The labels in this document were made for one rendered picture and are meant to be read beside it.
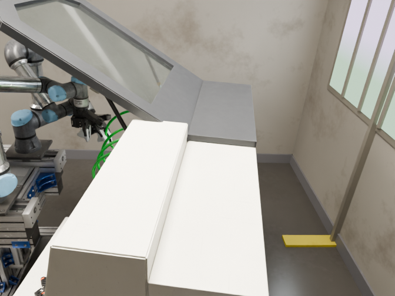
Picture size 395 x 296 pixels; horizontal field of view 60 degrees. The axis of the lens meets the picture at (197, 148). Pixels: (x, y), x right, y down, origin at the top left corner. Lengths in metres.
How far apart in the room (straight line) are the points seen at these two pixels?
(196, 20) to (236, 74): 0.69
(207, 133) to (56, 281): 0.79
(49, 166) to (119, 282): 1.50
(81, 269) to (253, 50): 3.06
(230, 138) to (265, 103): 2.49
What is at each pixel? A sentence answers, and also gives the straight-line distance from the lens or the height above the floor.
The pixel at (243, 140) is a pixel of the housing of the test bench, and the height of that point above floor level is 1.50.
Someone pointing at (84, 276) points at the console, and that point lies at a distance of 0.89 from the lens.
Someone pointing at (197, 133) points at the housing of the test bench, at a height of 1.50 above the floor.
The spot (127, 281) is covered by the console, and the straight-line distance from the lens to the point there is 0.86.
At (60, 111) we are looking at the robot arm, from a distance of 2.00.
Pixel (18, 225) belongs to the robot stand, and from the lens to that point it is 1.93.
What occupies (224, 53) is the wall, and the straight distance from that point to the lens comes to 3.57.
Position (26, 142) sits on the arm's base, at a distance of 2.25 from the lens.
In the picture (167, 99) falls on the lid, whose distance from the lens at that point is 1.54.
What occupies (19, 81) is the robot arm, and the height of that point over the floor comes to 1.58.
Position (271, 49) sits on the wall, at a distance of 3.66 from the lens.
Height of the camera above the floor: 2.13
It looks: 30 degrees down
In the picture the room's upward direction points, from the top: 4 degrees clockwise
